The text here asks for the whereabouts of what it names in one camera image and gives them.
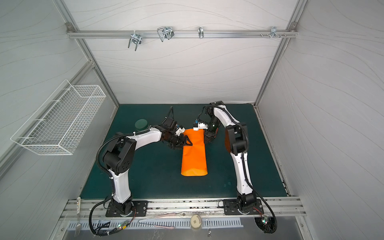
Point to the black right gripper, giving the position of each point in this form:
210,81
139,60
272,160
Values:
208,136

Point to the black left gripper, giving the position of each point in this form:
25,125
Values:
181,139

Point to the orange wrapping paper sheet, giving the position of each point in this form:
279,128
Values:
194,162

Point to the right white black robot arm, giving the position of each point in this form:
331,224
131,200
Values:
237,144

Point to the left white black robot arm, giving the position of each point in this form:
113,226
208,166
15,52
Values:
116,156

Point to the white slotted vent strip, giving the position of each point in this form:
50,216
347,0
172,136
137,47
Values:
207,223

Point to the middle metal u-bolt clamp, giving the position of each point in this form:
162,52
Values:
165,33

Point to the metal u-bolt clamp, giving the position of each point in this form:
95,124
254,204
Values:
165,33
135,40

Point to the right metal bolt clamp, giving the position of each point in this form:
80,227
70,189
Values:
274,33

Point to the left metal u-bolt clamp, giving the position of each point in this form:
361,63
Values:
135,40

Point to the white power strip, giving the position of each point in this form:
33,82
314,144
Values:
78,205

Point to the fork hanging at front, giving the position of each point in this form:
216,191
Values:
78,226

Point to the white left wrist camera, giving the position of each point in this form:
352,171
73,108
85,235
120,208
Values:
180,131

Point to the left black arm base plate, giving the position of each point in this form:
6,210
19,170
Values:
141,208

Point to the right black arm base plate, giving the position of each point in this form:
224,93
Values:
235,207

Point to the small metal bracket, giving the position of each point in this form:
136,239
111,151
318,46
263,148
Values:
201,32

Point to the white wire basket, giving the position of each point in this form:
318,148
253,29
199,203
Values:
58,125

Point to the aluminium crossbar rail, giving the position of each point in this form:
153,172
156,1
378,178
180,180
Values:
179,34

